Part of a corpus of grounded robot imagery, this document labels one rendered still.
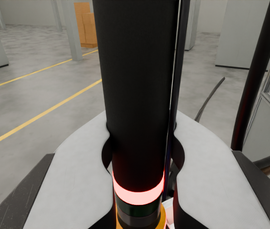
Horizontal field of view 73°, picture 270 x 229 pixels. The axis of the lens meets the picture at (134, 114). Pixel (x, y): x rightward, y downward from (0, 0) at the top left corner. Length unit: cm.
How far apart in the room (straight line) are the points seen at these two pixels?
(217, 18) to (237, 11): 674
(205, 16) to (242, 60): 694
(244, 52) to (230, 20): 86
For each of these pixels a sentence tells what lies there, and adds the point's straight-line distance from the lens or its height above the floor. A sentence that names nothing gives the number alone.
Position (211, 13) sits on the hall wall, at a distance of 1219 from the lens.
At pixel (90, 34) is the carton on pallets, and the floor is 50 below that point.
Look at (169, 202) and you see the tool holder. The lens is 21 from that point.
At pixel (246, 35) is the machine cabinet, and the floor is 83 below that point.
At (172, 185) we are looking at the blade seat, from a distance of 42.
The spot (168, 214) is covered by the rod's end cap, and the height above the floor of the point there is 140.
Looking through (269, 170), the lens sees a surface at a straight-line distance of 28.
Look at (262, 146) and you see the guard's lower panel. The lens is 157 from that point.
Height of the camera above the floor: 157
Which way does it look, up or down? 32 degrees down
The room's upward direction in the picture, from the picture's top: 1 degrees counter-clockwise
